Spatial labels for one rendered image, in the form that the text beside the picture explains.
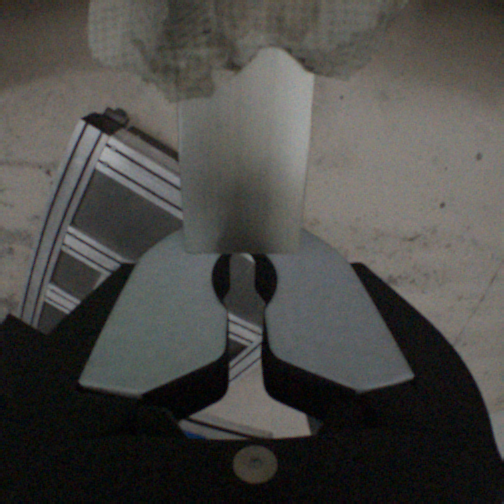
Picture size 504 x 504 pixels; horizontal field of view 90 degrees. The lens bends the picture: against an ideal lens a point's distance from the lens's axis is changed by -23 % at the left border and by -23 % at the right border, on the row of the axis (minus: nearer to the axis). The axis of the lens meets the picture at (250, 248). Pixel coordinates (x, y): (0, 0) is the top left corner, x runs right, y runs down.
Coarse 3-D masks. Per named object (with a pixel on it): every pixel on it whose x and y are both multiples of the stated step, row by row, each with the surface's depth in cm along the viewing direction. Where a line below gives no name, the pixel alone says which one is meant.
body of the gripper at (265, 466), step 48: (144, 432) 4; (336, 432) 4; (384, 432) 4; (48, 480) 3; (96, 480) 3; (144, 480) 3; (192, 480) 3; (240, 480) 3; (288, 480) 3; (336, 480) 3; (384, 480) 3; (432, 480) 3; (480, 480) 3
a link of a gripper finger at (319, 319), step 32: (256, 256) 9; (288, 256) 9; (320, 256) 9; (256, 288) 10; (288, 288) 7; (320, 288) 7; (352, 288) 8; (288, 320) 7; (320, 320) 7; (352, 320) 7; (288, 352) 6; (320, 352) 6; (352, 352) 6; (384, 352) 6; (288, 384) 6; (320, 384) 5; (352, 384) 5; (384, 384) 5; (320, 416) 6
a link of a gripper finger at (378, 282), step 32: (384, 288) 8; (384, 320) 7; (416, 320) 7; (416, 352) 6; (448, 352) 6; (416, 384) 5; (448, 384) 5; (384, 416) 5; (416, 416) 5; (448, 416) 4; (480, 416) 4; (480, 448) 4
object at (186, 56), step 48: (96, 0) 5; (144, 0) 4; (192, 0) 4; (240, 0) 5; (288, 0) 5; (336, 0) 4; (384, 0) 4; (96, 48) 5; (144, 48) 5; (192, 48) 5; (240, 48) 5; (336, 48) 5; (192, 96) 6
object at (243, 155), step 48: (288, 48) 6; (240, 96) 6; (288, 96) 6; (192, 144) 7; (240, 144) 7; (288, 144) 7; (192, 192) 8; (240, 192) 8; (288, 192) 8; (192, 240) 8; (240, 240) 8; (288, 240) 8
